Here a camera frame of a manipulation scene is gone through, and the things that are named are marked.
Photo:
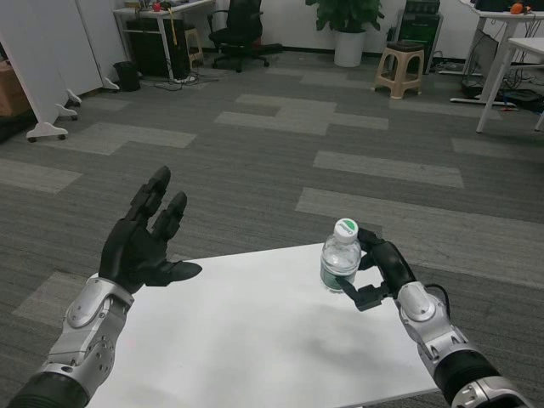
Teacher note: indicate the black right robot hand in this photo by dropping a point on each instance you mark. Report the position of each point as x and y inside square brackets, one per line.
[393, 263]

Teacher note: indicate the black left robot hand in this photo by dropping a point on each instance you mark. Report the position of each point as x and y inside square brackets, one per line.
[129, 254]

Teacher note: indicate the clear water bottle green label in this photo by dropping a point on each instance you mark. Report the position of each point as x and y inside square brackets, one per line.
[338, 259]

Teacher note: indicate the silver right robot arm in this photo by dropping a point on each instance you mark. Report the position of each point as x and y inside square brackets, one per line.
[425, 306]

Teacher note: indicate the black trash bin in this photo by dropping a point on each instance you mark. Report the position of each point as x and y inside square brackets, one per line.
[126, 76]

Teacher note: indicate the white power strip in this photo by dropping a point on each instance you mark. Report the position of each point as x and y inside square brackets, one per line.
[183, 79]

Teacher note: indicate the brown cardboard box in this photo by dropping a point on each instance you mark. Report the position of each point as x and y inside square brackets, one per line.
[10, 91]

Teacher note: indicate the black cabinet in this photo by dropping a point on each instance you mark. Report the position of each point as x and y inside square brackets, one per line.
[145, 49]

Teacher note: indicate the white desk with cluttered top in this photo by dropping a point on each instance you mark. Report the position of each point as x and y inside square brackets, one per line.
[166, 44]

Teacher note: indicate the black flat floor device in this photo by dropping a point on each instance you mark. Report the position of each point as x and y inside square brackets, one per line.
[527, 97]

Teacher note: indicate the large white wheeled partition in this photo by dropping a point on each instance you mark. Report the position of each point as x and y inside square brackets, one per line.
[42, 57]

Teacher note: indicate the beige plastic stool dark seat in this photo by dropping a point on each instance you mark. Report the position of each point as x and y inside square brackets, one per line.
[400, 48]

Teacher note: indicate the green plant in white pot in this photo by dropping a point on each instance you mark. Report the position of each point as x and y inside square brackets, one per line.
[349, 47]

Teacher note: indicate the black computer tower green lights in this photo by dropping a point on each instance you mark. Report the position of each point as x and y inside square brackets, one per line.
[420, 24]

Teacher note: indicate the black office chair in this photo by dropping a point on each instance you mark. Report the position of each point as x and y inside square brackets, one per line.
[243, 23]

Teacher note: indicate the white desk with slanted legs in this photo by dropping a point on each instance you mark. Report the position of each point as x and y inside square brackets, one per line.
[527, 43]

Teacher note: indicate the white desk with orange item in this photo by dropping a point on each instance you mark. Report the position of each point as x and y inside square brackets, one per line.
[501, 14]

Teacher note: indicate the orange object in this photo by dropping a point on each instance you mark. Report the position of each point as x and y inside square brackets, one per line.
[517, 8]

